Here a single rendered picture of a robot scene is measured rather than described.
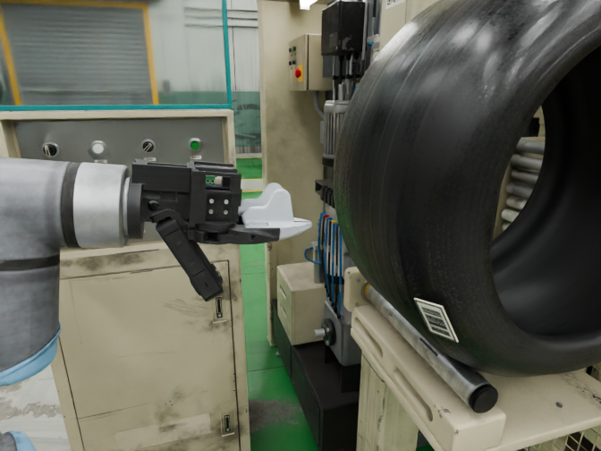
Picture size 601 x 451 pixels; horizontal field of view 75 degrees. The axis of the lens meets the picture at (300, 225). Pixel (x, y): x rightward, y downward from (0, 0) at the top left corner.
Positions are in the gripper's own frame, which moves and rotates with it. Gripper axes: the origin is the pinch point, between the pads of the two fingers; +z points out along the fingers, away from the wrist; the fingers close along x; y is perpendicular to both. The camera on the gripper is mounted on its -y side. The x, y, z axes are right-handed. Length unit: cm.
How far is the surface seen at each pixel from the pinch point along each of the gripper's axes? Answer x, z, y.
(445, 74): -7.6, 11.2, 19.8
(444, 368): -3.7, 24.5, -20.4
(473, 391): -9.4, 24.9, -20.0
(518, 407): -5, 41, -29
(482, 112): -11.6, 13.4, 16.4
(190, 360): 63, -9, -63
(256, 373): 115, 25, -112
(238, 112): 900, 119, -7
